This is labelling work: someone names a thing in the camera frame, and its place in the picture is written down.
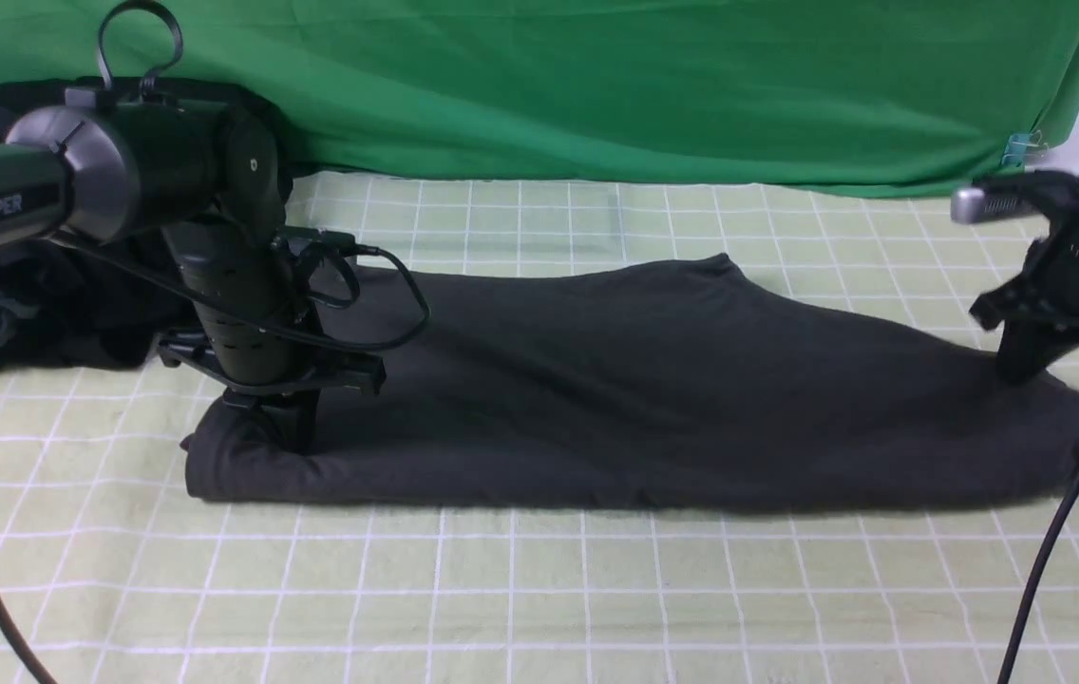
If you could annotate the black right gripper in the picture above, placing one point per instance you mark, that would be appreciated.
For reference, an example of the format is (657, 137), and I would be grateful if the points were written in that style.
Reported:
(1034, 334)

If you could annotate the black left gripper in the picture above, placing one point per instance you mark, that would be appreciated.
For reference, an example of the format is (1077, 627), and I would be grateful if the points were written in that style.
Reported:
(281, 379)

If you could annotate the gray long-sleeved shirt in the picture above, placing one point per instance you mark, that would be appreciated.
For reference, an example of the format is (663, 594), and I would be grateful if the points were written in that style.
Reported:
(677, 384)

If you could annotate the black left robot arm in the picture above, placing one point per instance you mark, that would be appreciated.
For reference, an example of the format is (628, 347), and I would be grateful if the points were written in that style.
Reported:
(186, 195)

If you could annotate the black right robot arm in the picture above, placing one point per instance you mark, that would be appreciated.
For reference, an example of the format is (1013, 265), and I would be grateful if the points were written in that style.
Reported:
(1052, 264)

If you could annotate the blue binder clip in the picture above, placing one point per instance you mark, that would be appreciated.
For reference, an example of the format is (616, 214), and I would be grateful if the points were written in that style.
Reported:
(1024, 149)

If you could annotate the green checkered tablecloth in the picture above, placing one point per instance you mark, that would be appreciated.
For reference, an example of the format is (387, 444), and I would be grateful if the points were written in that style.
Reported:
(115, 575)

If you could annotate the pile of black clothes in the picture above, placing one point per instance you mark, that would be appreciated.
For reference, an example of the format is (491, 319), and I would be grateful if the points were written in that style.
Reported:
(60, 309)

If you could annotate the green backdrop cloth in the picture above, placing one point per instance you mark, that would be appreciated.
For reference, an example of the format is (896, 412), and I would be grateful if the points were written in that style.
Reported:
(869, 99)

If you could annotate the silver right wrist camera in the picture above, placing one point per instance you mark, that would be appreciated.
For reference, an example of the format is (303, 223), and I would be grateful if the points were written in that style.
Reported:
(1049, 193)

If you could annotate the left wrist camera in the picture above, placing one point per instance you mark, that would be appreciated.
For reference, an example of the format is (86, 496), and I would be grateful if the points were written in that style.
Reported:
(297, 240)

